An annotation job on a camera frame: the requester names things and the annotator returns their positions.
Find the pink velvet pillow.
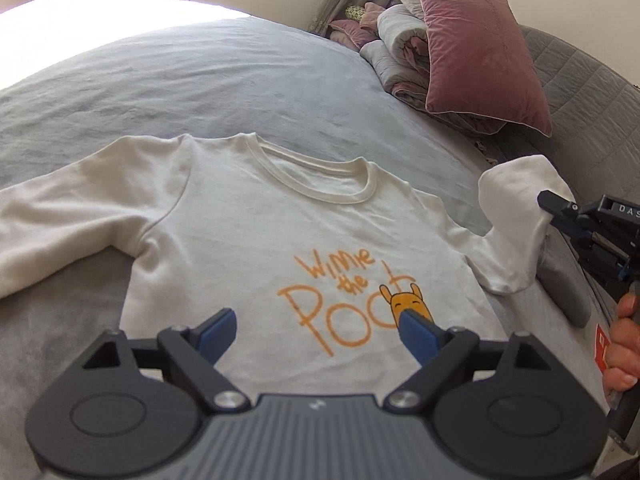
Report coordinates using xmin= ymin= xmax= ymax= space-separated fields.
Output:
xmin=409 ymin=0 xmax=553 ymax=137

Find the grey quilted headboard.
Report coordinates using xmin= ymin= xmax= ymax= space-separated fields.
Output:
xmin=482 ymin=25 xmax=640 ymax=321

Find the folded grey pink quilt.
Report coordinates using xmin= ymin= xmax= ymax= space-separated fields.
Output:
xmin=327 ymin=2 xmax=511 ymax=136

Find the person's right hand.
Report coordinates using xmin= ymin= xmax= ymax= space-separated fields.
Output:
xmin=602 ymin=292 xmax=640 ymax=391

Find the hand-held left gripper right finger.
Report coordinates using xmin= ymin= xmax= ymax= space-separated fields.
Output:
xmin=385 ymin=309 xmax=556 ymax=415

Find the grey cushion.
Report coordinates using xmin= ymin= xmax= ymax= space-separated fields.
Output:
xmin=537 ymin=242 xmax=592 ymax=329

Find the white printed sweatshirt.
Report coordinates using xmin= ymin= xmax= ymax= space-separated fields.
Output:
xmin=0 ymin=132 xmax=576 ymax=396

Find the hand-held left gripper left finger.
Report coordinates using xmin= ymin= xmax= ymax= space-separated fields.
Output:
xmin=80 ymin=308 xmax=252 ymax=415

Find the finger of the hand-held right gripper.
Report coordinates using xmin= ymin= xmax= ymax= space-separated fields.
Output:
xmin=537 ymin=190 xmax=583 ymax=226

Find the grey bed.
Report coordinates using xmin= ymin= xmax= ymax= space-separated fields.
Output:
xmin=0 ymin=0 xmax=640 ymax=480

